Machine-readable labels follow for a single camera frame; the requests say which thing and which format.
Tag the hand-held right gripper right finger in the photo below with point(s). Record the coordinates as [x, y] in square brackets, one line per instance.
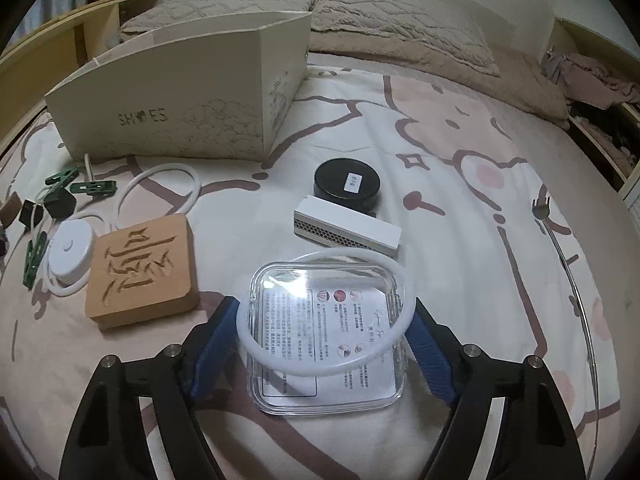
[430, 355]

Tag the clear plastic container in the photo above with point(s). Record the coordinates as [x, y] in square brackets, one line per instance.
[325, 320]

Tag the white wooden shelf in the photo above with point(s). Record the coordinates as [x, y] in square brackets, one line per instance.
[612, 125]

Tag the white cardboard shoe box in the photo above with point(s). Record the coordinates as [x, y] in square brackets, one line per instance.
[175, 90]

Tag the beige quilted pillow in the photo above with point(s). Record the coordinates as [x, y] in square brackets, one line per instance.
[220, 2]
[400, 20]

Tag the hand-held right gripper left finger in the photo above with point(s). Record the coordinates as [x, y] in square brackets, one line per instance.
[215, 345]

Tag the white round charger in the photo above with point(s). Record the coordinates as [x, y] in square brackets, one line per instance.
[70, 247]

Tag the pile of clothes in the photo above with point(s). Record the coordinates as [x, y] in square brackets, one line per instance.
[590, 72]

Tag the thin white tube loop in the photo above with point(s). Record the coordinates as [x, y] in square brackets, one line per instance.
[195, 180]

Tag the black cube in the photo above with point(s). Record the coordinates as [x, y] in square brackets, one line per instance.
[29, 211]
[60, 204]

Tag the beige fleece blanket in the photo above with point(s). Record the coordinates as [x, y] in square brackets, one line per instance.
[510, 80]

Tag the brown block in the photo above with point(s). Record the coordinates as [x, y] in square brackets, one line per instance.
[7, 214]

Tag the white rectangular box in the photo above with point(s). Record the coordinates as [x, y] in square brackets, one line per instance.
[350, 220]

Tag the wooden bedside shelf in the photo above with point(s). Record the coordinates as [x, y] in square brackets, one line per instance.
[50, 25]

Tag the black round tin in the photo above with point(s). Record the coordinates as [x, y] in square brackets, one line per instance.
[332, 175]

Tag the green plastic clip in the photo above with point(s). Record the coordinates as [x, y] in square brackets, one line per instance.
[34, 260]
[92, 188]
[62, 176]

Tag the carved cork block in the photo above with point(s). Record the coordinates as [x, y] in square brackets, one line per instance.
[140, 270]

